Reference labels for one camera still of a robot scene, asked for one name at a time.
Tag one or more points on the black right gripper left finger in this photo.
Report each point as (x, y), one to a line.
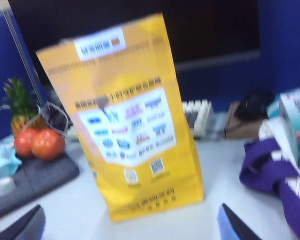
(20, 228)

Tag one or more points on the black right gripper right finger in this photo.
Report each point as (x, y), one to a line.
(233, 228)

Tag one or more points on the purple cloth bag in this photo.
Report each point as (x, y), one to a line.
(265, 165)

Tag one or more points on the yellow printed paper bag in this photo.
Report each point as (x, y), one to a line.
(130, 140)

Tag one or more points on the white round lid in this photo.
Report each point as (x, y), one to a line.
(1, 187)

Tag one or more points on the dark grey desk mat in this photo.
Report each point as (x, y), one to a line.
(42, 177)

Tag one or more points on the light blue wet wipes pack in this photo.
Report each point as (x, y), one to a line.
(2, 160)

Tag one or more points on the red tomato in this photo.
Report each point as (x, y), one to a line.
(48, 145)
(23, 143)

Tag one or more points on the brown cardboard box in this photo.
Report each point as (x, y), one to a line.
(242, 130)

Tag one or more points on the small pineapple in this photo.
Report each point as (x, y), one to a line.
(21, 105)

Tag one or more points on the black rounded object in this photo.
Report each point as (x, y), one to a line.
(255, 103)

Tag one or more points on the teal and white carton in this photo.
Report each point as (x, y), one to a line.
(296, 117)

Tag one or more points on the blue partition with silver edge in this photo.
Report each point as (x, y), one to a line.
(2, 62)

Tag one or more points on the blue partition panel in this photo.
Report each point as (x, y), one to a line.
(282, 50)

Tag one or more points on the dark monitor screen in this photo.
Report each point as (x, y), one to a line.
(202, 27)

